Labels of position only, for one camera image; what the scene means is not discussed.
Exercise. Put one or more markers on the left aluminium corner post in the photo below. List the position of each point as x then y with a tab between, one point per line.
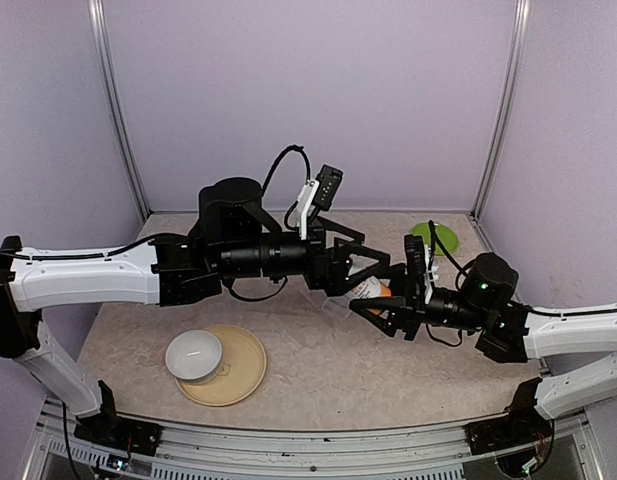
103	49

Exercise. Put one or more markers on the green plastic plate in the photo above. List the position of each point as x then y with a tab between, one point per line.
444	235

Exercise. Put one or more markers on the orange pill bottle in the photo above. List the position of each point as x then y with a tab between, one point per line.
369	288

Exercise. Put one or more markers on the clear plastic pill organizer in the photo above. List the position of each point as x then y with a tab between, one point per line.
337	307

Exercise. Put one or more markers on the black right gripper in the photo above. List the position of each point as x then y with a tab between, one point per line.
407	310

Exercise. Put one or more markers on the right aluminium corner post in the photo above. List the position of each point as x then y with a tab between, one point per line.
514	61

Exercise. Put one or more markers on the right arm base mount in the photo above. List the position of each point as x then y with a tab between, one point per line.
521	424

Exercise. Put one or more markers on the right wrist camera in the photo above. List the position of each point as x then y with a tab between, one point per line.
430	274

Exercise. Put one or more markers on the beige round plate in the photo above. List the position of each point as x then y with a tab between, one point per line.
242	369

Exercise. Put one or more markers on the aluminium front rail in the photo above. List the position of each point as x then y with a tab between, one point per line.
189	451

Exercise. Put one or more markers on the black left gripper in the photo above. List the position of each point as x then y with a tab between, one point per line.
334	280

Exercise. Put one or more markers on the aluminium corner post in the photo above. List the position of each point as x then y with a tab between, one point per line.
103	49
514	61

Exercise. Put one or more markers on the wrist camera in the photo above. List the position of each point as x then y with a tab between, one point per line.
317	194
430	274

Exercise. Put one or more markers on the white ceramic bowl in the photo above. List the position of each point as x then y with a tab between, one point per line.
194	356

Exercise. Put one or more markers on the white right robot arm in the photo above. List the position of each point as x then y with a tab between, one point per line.
509	332

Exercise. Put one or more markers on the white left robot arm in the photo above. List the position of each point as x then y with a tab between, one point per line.
234	237

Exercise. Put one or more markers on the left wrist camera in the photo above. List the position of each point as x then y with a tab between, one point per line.
317	194

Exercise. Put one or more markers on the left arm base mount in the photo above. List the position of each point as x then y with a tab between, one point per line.
120	433

